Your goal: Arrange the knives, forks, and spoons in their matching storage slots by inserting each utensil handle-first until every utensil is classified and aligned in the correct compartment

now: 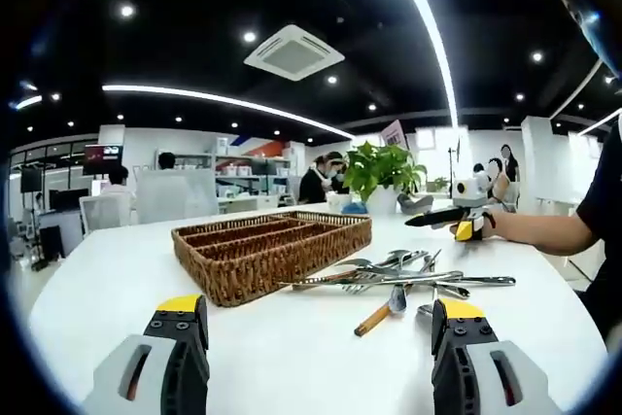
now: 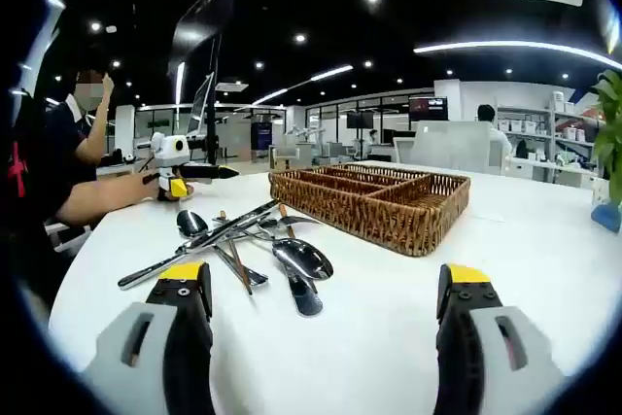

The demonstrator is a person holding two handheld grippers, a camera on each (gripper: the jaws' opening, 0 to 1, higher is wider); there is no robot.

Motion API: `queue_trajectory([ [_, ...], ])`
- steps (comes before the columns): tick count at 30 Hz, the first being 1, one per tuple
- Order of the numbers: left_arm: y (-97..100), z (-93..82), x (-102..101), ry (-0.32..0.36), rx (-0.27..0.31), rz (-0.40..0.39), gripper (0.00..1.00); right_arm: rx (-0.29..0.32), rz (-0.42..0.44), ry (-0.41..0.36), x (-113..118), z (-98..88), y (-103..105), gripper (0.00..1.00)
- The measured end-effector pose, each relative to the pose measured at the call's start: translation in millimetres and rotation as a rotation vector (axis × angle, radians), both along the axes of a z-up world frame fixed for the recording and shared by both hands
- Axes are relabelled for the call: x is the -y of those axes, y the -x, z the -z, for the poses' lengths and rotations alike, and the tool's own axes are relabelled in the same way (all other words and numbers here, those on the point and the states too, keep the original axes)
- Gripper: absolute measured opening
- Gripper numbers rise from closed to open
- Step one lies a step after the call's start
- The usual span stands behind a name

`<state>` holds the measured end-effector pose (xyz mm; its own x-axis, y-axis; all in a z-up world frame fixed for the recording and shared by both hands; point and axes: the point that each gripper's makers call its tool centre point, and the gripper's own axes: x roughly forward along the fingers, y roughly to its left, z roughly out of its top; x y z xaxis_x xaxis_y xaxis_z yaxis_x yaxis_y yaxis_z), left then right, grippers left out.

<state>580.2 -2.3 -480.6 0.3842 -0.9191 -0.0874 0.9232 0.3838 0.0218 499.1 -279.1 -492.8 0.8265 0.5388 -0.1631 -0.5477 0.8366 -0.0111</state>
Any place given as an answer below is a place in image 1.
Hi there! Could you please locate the large silver spoon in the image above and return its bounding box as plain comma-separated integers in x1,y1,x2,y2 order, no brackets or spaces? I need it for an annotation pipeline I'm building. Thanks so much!
390,282,408,317

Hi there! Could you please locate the silver fork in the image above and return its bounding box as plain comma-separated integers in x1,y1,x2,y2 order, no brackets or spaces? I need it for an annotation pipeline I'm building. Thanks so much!
339,281,385,295
383,248,432,268
334,257,390,271

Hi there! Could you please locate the group of round ceiling spotlights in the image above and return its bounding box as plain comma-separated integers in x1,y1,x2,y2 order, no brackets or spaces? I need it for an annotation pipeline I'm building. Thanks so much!
48,0,618,144

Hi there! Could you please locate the white patterned cup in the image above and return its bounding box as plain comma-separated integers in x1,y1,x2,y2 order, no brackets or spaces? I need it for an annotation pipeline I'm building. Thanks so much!
326,190,354,215

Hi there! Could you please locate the long ceiling light strip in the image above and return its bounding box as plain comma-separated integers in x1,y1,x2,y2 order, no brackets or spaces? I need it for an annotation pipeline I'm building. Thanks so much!
378,0,461,130
101,84,357,140

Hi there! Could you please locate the green potted plant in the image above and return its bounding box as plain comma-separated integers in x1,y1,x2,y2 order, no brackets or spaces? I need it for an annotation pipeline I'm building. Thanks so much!
342,140,430,216

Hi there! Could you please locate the brown wooden chopstick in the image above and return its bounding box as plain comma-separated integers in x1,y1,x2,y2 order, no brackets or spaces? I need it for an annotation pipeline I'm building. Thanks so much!
353,295,396,339

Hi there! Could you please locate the metal shelf with white boxes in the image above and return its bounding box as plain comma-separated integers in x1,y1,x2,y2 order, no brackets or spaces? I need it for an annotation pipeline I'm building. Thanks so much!
172,150,298,202

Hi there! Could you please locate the black monitor on stand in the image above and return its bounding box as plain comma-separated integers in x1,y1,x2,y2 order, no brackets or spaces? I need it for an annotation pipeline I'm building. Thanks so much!
18,166,46,193

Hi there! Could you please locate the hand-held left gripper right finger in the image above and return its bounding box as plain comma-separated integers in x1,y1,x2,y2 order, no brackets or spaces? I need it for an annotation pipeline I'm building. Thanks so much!
431,297,564,415

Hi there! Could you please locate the white office chair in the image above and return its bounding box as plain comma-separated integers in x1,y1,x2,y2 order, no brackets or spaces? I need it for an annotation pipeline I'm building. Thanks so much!
79,192,132,236

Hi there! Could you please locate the white desk partition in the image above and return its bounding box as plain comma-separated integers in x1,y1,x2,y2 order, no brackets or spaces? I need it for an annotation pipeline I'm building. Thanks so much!
135,169,220,225

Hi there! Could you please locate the wall screen with red picture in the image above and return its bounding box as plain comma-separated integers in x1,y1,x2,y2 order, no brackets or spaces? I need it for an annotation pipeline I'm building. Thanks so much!
82,144,124,177

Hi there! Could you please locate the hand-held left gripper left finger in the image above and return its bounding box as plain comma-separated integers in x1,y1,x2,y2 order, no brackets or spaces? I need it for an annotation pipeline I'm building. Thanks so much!
81,294,212,415

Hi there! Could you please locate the grey curved object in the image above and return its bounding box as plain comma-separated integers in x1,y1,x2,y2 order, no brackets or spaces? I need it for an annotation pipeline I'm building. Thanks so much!
397,193,434,215

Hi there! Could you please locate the white ceiling air conditioner vent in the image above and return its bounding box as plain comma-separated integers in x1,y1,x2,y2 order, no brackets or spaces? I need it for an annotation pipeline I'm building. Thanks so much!
242,23,346,82

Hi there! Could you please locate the pink standing banner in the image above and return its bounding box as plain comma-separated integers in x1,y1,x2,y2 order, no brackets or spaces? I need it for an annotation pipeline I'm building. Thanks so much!
381,118,409,149

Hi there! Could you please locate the person's torso in dark shirt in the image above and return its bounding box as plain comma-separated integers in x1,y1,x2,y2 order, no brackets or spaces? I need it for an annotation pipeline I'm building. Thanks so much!
575,108,622,353

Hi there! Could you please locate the small silver spoon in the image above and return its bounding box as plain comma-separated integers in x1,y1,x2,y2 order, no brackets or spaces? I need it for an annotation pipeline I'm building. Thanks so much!
434,284,471,300

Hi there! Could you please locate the brown wicker utensil storage tray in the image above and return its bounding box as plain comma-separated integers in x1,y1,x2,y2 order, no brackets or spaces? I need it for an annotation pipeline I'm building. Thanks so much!
170,209,374,308

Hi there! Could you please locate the person's right hand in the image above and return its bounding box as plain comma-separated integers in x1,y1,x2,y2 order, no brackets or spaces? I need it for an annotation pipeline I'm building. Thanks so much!
484,210,516,242

